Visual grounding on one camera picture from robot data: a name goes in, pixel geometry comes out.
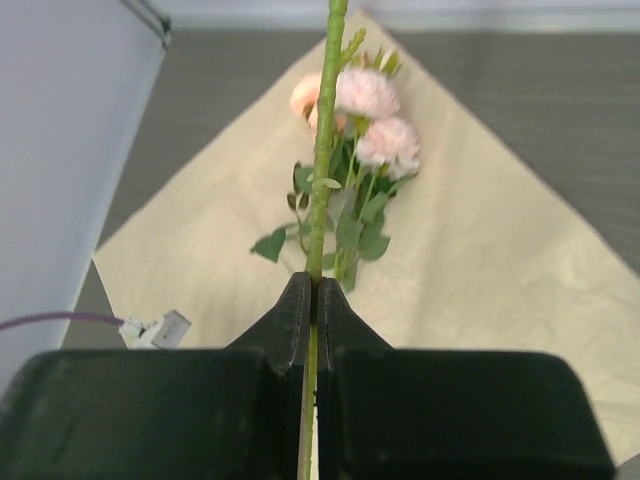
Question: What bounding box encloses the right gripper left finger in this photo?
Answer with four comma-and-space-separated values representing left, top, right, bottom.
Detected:
1, 273, 312, 479

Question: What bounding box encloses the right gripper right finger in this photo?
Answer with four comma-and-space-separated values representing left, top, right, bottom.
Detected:
317, 278, 615, 479

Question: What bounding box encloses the orange beige wrapping paper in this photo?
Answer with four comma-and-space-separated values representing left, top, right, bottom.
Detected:
92, 9, 640, 480

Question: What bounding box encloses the light pink fake flower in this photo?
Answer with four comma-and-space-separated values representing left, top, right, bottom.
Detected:
323, 50, 421, 292

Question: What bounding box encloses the peach fake rose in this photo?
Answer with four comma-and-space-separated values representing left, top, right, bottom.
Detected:
249, 72, 321, 263

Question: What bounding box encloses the peach fake flower with buds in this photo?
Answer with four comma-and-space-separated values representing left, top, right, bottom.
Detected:
298, 0, 348, 480

